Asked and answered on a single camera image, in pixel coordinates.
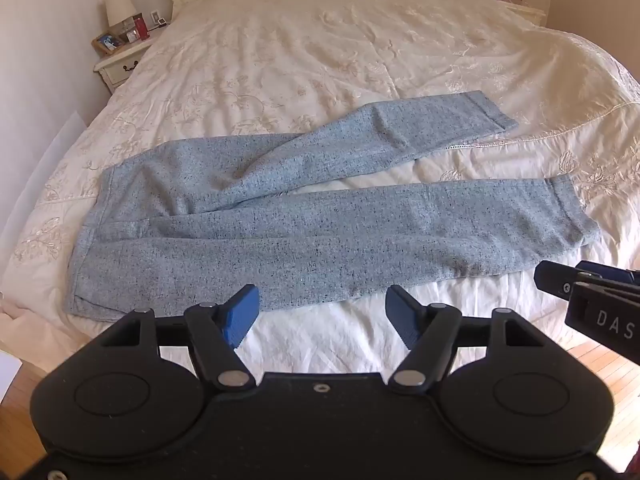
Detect wooden picture frame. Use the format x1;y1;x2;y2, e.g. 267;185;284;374
91;32;126;57

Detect table lamp with glass base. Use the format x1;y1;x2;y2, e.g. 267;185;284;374
105;0;139;37

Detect cream nightstand with drawer handle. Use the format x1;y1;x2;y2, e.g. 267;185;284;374
94;35;157;94

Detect blue-grey speckled pants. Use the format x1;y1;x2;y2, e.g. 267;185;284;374
67;90;601;322

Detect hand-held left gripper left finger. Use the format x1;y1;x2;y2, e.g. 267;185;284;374
97;284;261;392

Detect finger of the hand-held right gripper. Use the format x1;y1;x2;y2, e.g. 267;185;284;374
534;260;593;303
575;260;640;287

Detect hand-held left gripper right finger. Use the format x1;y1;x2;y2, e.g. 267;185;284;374
385;284;551;393

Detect white flat panel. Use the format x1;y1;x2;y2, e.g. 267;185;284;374
27;110;92;206

